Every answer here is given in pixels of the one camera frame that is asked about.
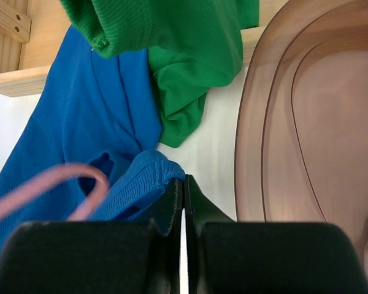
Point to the wooden clothes rack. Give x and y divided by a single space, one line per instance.
28 45

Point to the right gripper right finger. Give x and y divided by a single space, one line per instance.
199 209

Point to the green tank top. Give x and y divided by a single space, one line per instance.
178 61

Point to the pink hanger of blue top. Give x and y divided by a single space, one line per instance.
49 179

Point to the translucent pink plastic basin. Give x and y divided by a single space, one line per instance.
302 132

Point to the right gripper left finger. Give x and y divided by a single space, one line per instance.
166 213

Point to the blue tank top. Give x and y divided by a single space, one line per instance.
99 112

